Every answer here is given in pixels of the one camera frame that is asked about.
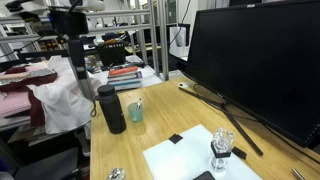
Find black flask with loop strap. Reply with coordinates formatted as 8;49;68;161
90;84;128;135

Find white blue book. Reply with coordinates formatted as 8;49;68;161
108;79;143;92

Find teal plastic cup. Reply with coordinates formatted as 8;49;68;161
127;101;144;123

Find stack of books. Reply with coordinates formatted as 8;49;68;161
107;71;143;84

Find orange book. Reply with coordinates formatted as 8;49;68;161
108;65;139;77

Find small black square pad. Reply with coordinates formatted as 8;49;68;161
231;146;248;160
192;170;216;180
168;133;184;145

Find white box device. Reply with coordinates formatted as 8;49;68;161
169;25;191;58

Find black mesh basket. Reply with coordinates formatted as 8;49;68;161
96;41;127;67

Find white rectangular mat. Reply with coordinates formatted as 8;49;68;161
142;124;263;180

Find clear glass on base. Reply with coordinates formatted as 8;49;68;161
209;127;235;172

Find black monitor stand legs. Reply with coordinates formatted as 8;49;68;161
178;86;264;157

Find small clear glass jar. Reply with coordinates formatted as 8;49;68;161
106;167;126;180

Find white cloth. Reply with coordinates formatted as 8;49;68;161
28;55;103;135

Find large black monitor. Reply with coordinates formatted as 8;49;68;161
185;0;320;149

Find maroon cloth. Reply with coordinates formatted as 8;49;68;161
0;66;58;127

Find grey keyboard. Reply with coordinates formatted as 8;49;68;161
0;67;57;86

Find grey chair seat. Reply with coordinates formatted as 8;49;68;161
0;139;81;180

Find pink cloth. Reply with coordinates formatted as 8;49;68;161
0;89;33;118

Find metal cylinder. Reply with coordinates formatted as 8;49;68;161
292;167;306;180

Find aluminium extrusion frame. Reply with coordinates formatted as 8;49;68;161
0;0;170;82

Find grey camera stand post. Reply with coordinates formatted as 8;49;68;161
67;39;97;101

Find black camera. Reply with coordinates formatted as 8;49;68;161
49;8;90;38

